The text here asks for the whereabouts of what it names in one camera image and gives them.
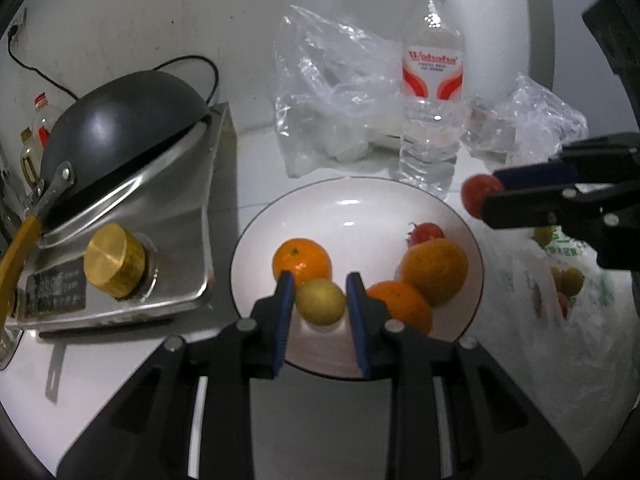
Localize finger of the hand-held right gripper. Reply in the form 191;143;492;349
481;182;640;271
492;132;640;191

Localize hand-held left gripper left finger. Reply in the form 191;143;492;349
55;270;297;480

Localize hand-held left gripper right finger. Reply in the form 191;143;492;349
345;272;585;480

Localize large tangerine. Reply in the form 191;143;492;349
401;239;470;308

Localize white plate with dark rim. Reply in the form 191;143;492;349
229;177;487;380

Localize printed plastic bag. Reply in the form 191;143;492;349
472;227;640;416

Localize crumpled clear plastic bag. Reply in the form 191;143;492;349
462;73;589;167

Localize clear water bottle red label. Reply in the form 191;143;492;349
398;0;467;199

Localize steel gas stove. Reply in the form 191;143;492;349
6;102;239;342

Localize gold cooker knob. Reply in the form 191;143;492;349
83;223;147;302

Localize tall clear plastic bag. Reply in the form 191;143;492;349
273;0;407;179

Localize black wok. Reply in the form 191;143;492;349
40;71;211;202

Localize red cap sauce bottle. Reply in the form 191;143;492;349
32;92;64;147

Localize black cooker power cable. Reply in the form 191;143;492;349
9;25;221;107

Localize wooden wok handle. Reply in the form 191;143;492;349
0;160;77;322

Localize wall socket with cooker plug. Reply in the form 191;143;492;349
9;9;29;42

